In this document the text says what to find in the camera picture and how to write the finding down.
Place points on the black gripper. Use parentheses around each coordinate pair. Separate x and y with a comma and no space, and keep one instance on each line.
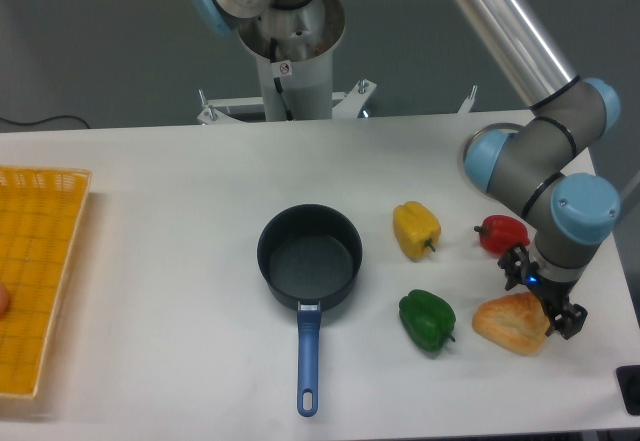
(550,284)

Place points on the triangle bread pastry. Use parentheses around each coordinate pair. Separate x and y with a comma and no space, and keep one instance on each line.
(515,322)

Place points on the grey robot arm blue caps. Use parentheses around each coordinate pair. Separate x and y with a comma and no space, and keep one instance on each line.
(571,214)

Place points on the red bell pepper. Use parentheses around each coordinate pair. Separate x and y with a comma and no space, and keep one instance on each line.
(498,233)

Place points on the green bell pepper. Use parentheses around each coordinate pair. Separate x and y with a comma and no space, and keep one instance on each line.
(428,320)

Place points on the black device at table edge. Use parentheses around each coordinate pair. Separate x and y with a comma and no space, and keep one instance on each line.
(628,378)

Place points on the yellow bell pepper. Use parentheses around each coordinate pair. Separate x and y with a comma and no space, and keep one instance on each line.
(416,229)

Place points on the glass pot lid blue knob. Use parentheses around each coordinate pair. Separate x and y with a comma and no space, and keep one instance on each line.
(504,128)

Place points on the yellow woven basket tray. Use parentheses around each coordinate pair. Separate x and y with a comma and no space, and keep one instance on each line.
(41,210)

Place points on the dark saucepan blue handle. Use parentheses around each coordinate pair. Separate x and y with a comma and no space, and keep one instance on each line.
(309,255)

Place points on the white metal base frame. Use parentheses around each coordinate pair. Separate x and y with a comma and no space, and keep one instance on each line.
(345,105)

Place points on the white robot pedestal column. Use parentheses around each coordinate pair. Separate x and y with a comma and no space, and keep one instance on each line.
(293,42)

